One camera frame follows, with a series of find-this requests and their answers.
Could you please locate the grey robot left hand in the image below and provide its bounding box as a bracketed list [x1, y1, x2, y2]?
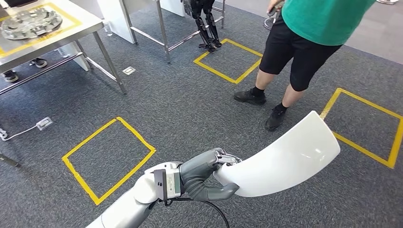
[180, 148, 243, 202]

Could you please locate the white curved plastic part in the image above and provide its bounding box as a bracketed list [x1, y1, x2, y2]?
[213, 110, 341, 198]

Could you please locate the silver wheel cover part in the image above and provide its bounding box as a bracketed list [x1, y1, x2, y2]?
[0, 7, 63, 40]

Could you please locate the yellow tape square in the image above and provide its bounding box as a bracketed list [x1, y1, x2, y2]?
[192, 38, 263, 85]
[61, 116, 157, 207]

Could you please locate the white panel desk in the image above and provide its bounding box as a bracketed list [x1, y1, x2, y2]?
[58, 42, 91, 72]
[159, 0, 186, 18]
[96, 0, 139, 45]

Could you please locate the person's hand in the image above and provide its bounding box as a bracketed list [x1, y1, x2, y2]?
[267, 0, 286, 13]

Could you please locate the black metal leg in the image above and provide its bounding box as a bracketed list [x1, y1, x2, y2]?
[0, 152, 21, 168]

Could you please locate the person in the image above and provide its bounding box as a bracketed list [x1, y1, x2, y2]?
[233, 0, 377, 132]

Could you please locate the person's shoe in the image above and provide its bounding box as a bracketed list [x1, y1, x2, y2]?
[0, 69, 19, 84]
[29, 57, 48, 69]

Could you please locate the black object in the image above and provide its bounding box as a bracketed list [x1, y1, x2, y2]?
[3, 0, 38, 8]

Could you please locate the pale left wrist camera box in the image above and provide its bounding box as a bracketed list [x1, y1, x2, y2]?
[154, 167, 183, 202]

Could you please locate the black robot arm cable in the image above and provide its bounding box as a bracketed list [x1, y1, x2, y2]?
[163, 197, 230, 228]

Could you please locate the white power cable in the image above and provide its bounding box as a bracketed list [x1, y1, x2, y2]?
[0, 124, 39, 141]

